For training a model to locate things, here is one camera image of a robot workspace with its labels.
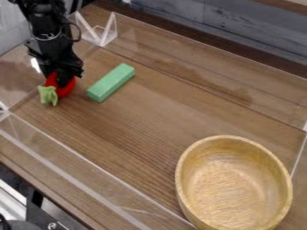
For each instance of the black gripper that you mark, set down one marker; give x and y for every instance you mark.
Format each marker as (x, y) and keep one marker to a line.
(56, 57)

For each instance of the red plush radish toy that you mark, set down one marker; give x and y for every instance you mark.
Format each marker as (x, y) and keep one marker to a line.
(52, 92)

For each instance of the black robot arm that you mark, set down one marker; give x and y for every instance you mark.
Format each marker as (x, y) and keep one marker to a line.
(50, 39)

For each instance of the green rectangular block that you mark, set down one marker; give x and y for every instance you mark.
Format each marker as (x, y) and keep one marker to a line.
(109, 82)

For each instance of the black metal clamp base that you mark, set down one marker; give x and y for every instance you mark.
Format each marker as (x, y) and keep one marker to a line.
(44, 221)

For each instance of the wooden bowl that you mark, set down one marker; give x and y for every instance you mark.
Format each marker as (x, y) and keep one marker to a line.
(232, 185)

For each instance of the clear acrylic enclosure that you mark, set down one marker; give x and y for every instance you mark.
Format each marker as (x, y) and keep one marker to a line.
(101, 157)

